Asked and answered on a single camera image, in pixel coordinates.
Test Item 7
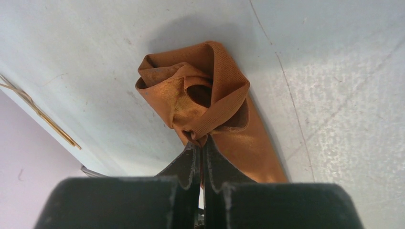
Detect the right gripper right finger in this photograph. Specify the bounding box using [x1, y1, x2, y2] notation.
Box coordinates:
[202, 137, 363, 229]

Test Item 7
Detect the orange cloth napkin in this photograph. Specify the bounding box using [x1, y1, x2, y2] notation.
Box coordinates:
[135, 41, 288, 183]

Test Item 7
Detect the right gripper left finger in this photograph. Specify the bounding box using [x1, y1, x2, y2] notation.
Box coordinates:
[35, 144, 200, 229]

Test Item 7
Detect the wooden fork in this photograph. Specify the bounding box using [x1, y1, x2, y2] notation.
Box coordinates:
[0, 74, 82, 150]

